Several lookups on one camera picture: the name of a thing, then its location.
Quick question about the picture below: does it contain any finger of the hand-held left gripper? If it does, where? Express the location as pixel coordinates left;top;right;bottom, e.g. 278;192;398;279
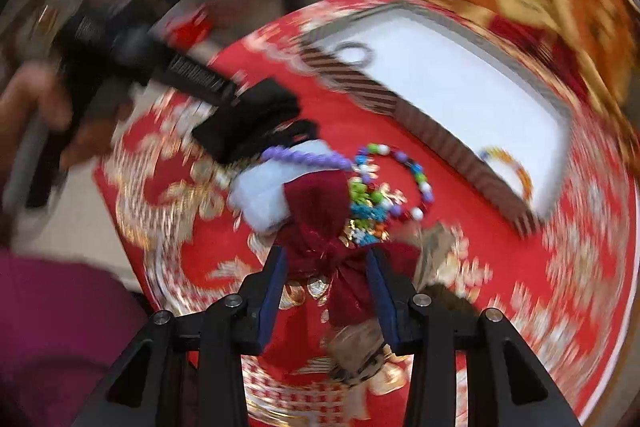
147;49;243;108

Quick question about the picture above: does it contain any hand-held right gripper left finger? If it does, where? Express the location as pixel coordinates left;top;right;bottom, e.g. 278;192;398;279
72;244;291;427

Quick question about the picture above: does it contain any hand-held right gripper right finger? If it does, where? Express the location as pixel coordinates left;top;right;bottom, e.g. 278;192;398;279
365;247;583;427

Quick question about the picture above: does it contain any black velvet bow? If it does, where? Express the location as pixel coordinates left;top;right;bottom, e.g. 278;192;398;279
192;78;303;165

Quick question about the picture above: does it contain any dark brown scrunchie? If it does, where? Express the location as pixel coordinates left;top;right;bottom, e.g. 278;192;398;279
422;282;478;315

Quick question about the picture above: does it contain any beige fabric bow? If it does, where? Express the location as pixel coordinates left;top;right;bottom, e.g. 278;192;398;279
415;224;473;283

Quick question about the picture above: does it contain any dark red satin bow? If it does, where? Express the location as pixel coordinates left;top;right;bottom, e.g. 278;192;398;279
272;174;426;328

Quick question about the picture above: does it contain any white fluffy scrunchie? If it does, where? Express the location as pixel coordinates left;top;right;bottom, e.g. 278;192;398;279
227;142;346;235

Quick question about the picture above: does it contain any green and blue bead bracelet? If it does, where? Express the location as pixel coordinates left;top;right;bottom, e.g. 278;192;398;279
342;177;401;249

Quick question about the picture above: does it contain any multicolour bead bracelet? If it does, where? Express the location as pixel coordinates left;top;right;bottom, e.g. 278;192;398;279
355;144;436;223

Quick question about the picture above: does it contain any purple bead bracelet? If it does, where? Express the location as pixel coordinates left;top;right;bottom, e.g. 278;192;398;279
260;146;356;172

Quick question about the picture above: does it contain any striped jewelry tray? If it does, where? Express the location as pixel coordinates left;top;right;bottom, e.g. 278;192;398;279
300;0;573;238

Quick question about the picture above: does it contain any person's left hand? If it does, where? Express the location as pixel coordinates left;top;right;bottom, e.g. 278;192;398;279
0;62;126;168

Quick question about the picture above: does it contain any small red object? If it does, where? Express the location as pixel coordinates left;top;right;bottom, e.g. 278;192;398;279
165;4;213;48

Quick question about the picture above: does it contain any red gold floral tablecloth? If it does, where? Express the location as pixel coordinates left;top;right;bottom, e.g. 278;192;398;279
92;0;636;427

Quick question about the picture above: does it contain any silver striped bangle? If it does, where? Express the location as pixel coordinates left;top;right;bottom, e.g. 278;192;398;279
335;42;376;68

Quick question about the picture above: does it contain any person's magenta clothing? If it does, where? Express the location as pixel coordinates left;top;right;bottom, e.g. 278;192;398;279
0;252;151;427

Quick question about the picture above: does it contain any orange bead bracelet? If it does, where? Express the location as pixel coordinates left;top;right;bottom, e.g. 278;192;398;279
477;147;533;208

